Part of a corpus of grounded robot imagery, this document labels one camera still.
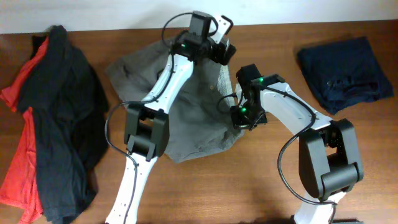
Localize grey shorts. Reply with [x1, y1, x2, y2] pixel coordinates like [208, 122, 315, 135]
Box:
[105, 41, 244, 163]

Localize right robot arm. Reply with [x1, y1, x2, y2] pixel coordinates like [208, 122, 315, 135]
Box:
[230, 64, 364, 223]

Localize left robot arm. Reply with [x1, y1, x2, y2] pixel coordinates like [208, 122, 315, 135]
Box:
[105, 11, 236, 224]

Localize folded navy garment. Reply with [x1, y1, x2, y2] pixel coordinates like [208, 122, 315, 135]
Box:
[297, 37, 394, 115]

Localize black t-shirt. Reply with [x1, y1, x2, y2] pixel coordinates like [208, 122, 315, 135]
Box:
[17, 26, 109, 223]

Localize red mesh shirt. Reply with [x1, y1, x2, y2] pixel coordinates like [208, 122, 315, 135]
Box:
[1, 37, 49, 223]

